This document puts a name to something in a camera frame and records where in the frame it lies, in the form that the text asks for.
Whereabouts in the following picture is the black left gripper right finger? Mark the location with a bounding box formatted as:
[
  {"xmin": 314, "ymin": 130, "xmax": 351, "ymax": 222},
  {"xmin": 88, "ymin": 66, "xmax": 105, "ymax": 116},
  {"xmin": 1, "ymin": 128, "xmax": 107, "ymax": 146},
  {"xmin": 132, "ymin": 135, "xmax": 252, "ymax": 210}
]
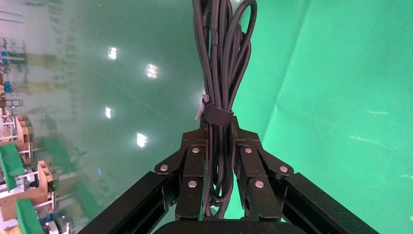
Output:
[{"xmin": 229, "ymin": 116, "xmax": 380, "ymax": 234}]

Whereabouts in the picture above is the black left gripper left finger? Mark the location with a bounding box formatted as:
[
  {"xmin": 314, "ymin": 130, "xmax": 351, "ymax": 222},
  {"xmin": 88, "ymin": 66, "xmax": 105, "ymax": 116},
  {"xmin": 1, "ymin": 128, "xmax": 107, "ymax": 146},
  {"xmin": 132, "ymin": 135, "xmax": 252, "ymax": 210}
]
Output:
[{"xmin": 77, "ymin": 120, "xmax": 209, "ymax": 234}]

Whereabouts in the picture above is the black data cable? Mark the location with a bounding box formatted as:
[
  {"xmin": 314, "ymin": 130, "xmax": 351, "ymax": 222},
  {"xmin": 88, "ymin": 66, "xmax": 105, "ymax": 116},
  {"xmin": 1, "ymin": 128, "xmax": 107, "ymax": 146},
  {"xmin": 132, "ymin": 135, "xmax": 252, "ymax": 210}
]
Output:
[{"xmin": 192, "ymin": 0, "xmax": 258, "ymax": 217}]

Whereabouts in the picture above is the green table cloth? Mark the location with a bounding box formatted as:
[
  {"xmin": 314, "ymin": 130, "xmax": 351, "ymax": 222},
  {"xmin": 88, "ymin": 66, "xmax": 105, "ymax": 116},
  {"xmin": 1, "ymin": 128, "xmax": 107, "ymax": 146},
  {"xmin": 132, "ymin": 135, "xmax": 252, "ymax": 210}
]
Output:
[{"xmin": 223, "ymin": 0, "xmax": 413, "ymax": 234}]

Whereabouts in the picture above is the brown cardboard crate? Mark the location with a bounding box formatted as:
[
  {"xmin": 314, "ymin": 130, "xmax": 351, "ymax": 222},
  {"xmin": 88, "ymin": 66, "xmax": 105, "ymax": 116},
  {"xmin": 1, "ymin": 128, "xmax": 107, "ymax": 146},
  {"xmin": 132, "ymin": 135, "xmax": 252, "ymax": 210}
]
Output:
[{"xmin": 0, "ymin": 186, "xmax": 50, "ymax": 222}]

